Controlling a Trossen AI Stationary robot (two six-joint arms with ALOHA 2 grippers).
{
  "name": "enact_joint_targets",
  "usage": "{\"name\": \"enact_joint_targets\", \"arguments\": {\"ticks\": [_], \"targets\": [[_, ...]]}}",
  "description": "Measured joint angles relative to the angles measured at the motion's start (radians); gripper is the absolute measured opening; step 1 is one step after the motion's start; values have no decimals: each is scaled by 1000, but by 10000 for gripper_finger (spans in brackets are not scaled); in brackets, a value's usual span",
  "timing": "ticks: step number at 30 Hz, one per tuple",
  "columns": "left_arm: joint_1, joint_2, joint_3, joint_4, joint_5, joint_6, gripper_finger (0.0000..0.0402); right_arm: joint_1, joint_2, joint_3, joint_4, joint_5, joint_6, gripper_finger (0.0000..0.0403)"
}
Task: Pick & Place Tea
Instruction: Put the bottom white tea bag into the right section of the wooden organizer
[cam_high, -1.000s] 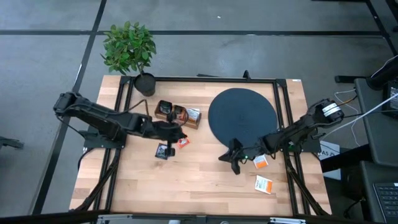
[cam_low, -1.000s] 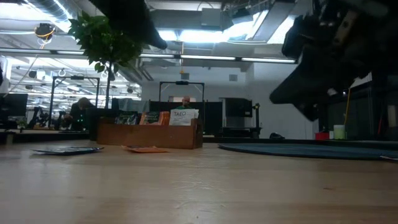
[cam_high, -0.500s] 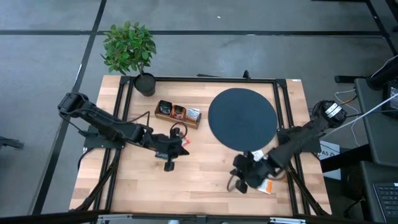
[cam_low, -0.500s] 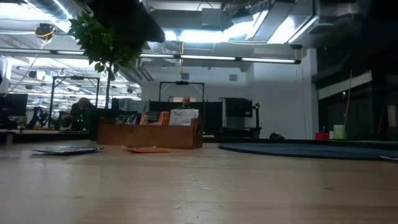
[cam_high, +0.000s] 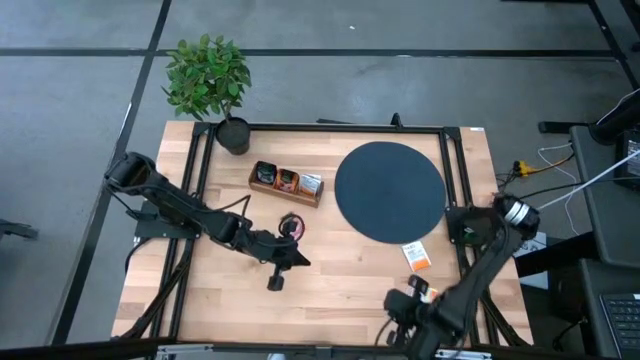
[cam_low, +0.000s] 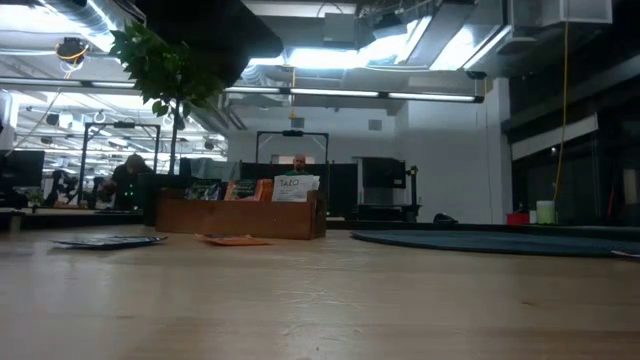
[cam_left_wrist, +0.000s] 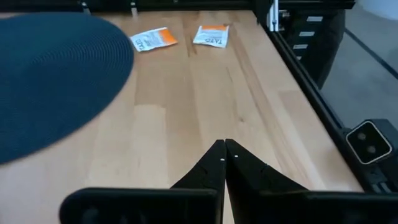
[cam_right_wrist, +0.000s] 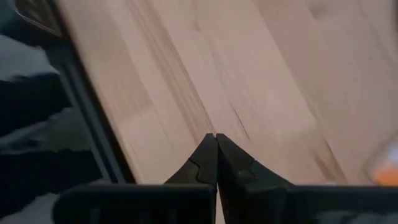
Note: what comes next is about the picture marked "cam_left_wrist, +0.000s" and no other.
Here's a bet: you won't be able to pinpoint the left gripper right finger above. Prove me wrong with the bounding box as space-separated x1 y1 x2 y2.
224 138 398 224

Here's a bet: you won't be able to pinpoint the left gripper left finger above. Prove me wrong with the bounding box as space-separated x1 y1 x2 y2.
58 139 227 224

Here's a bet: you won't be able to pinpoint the white orange Tazo tea bag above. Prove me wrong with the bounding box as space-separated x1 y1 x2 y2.
192 24 230 49
129 26 179 53

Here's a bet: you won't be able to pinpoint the dark round mat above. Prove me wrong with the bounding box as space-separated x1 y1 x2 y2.
0 12 136 166

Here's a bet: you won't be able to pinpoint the black cabinet white labels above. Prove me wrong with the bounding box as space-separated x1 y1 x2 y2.
279 8 346 90

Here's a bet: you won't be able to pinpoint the black silver depth camera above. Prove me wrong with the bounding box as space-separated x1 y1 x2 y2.
338 118 398 194

